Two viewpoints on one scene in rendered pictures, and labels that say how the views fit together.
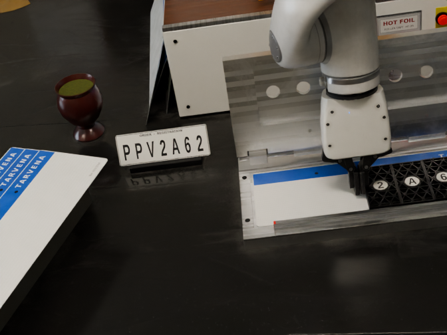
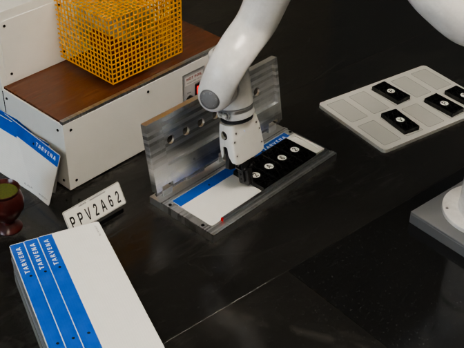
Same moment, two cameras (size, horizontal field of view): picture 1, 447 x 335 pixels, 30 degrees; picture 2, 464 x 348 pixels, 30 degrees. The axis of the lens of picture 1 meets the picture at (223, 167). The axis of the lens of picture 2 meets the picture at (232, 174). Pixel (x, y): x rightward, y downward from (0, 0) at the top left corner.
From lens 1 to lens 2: 1.16 m
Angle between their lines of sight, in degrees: 41
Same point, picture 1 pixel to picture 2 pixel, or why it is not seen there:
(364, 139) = (253, 146)
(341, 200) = (240, 192)
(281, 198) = (206, 206)
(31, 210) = (89, 271)
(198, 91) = (83, 165)
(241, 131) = (158, 173)
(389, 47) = not seen: hidden behind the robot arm
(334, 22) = not seen: hidden behind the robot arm
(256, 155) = (166, 188)
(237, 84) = (155, 139)
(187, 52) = (78, 136)
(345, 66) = (244, 101)
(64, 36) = not seen: outside the picture
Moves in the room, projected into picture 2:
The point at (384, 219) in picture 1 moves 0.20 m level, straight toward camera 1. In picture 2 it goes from (275, 191) to (334, 235)
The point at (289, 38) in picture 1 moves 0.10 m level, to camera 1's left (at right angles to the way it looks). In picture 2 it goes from (229, 90) to (197, 109)
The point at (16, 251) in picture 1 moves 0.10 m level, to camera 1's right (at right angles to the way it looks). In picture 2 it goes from (115, 295) to (151, 266)
